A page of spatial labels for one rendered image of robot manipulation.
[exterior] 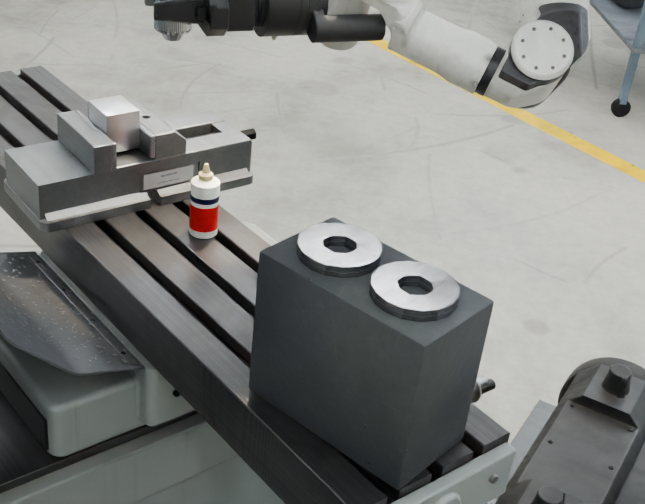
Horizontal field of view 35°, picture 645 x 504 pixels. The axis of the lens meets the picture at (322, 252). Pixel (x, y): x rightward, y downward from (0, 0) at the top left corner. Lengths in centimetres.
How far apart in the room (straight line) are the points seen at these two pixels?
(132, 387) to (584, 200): 265
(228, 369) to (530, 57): 53
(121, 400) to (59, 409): 9
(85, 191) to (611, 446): 91
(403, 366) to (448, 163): 290
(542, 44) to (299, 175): 238
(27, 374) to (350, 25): 61
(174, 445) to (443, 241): 201
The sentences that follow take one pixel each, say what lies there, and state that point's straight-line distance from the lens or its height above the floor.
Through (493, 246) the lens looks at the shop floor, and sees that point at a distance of 337.
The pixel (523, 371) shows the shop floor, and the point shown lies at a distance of 283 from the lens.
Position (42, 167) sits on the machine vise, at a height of 97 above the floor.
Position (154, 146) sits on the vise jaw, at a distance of 149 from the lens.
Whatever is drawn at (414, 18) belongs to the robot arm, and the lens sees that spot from 133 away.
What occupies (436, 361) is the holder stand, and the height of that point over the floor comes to 106.
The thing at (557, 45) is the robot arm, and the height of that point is 124.
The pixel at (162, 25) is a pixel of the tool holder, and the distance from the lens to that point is 130.
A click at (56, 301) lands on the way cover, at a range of 143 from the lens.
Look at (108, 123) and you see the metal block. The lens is 147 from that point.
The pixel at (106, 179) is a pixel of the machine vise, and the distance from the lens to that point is 147.
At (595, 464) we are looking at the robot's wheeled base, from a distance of 167.
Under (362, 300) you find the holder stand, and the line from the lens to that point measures 101.
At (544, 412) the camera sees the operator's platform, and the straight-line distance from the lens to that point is 205.
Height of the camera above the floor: 165
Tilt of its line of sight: 31 degrees down
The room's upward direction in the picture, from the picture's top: 7 degrees clockwise
